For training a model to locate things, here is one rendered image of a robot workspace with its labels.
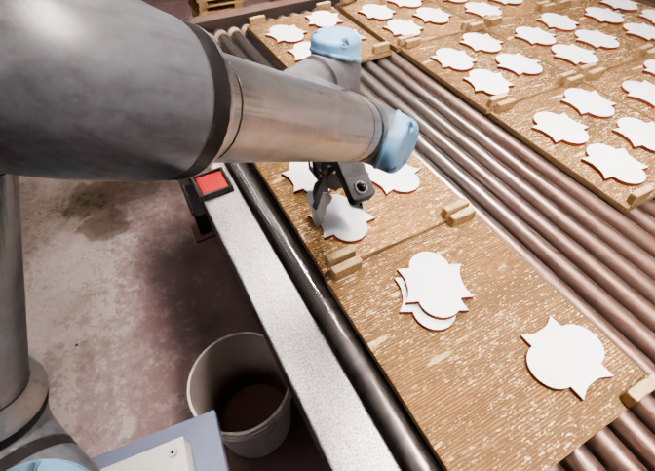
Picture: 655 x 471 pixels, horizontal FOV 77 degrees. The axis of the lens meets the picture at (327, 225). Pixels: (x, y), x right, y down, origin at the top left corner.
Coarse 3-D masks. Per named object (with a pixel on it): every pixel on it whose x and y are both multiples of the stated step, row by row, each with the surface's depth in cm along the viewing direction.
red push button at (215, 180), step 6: (210, 174) 94; (216, 174) 94; (198, 180) 92; (204, 180) 92; (210, 180) 92; (216, 180) 92; (222, 180) 92; (204, 186) 91; (210, 186) 91; (216, 186) 91; (222, 186) 91; (204, 192) 90
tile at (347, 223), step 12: (336, 204) 85; (348, 204) 85; (324, 216) 82; (336, 216) 82; (348, 216) 82; (360, 216) 83; (372, 216) 83; (324, 228) 80; (336, 228) 80; (348, 228) 80; (360, 228) 80; (324, 240) 79; (348, 240) 78; (360, 240) 79
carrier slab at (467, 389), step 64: (384, 256) 77; (448, 256) 77; (512, 256) 77; (384, 320) 68; (512, 320) 68; (576, 320) 68; (448, 384) 61; (512, 384) 61; (448, 448) 56; (512, 448) 56; (576, 448) 56
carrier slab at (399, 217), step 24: (264, 168) 94; (288, 168) 94; (288, 192) 89; (336, 192) 89; (432, 192) 89; (288, 216) 84; (384, 216) 84; (408, 216) 84; (432, 216) 84; (312, 240) 80; (336, 240) 80; (384, 240) 80
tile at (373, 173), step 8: (368, 168) 93; (408, 168) 93; (416, 168) 93; (376, 176) 91; (384, 176) 91; (392, 176) 91; (400, 176) 91; (408, 176) 91; (416, 176) 91; (376, 184) 90; (384, 184) 89; (392, 184) 89; (400, 184) 89; (408, 184) 89; (416, 184) 89; (384, 192) 88; (400, 192) 88; (408, 192) 88
